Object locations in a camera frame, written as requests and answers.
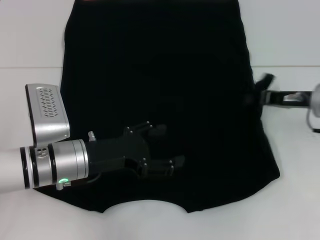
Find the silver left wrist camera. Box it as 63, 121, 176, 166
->
24, 83, 71, 148

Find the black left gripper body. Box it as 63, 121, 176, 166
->
85, 126, 150, 180

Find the black t-shirt with pink print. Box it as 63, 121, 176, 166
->
33, 0, 281, 214

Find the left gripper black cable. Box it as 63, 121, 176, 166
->
56, 131, 101, 191

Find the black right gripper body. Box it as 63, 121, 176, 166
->
261, 89, 314, 109

